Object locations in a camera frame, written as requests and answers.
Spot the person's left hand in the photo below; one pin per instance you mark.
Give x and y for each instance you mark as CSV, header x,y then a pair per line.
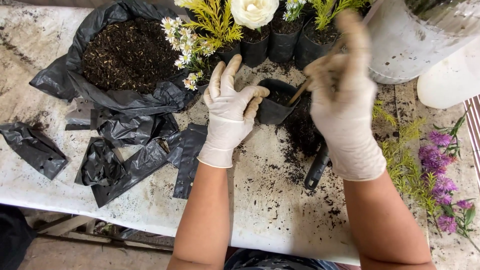
x,y
225,120

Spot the person's right hand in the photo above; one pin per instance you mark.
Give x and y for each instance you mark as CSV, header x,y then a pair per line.
x,y
345,116

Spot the person's right fingers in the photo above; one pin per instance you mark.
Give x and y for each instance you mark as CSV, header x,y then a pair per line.
x,y
352,48

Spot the thin wooden stick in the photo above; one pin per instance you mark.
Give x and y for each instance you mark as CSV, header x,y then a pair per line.
x,y
298,93

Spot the small black planting bag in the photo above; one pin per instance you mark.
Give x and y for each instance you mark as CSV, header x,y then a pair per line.
x,y
275,110

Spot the green foliage plant in bag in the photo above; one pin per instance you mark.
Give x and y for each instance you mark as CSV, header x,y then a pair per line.
x,y
313,48

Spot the large white dirty pot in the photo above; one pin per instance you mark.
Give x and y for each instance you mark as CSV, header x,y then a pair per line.
x,y
408,41

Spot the small daisy plant in bag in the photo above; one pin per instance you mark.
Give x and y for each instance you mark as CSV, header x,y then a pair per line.
x,y
283,43

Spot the spilled soil heap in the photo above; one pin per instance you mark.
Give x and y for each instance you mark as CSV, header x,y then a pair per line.
x,y
302,127

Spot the white rose plant in bag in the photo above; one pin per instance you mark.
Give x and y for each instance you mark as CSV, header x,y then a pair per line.
x,y
255,48

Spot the white plastic container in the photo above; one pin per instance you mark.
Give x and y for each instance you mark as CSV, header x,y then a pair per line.
x,y
450,82

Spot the loose green foliage sprigs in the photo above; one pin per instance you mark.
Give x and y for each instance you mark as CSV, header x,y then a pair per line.
x,y
403,168

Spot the purple flower stems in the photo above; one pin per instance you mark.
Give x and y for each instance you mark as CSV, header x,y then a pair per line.
x,y
437,159

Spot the yellow-green foliage plant in bag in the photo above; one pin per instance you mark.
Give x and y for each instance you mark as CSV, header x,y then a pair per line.
x,y
215,22

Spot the white slatted rack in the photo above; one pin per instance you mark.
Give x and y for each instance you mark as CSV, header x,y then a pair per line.
x,y
473,131

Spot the white daisy plant in bag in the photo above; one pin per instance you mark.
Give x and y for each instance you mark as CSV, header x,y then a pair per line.
x,y
183,45

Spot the person's dark patterned clothing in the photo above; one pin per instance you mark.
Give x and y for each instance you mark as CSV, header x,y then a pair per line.
x,y
277,260

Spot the dark potting soil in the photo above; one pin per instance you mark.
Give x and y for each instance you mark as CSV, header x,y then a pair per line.
x,y
127,56

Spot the large black plastic soil sack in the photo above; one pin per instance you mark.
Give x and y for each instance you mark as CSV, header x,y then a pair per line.
x,y
123,99

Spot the pile of empty flat bags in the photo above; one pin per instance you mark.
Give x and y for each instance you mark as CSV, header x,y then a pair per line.
x,y
131,165

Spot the black cloth bundle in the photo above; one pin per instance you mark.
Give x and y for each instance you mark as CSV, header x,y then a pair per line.
x,y
13,240

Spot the metal table frame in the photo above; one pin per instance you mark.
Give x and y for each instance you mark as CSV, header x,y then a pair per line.
x,y
93,240

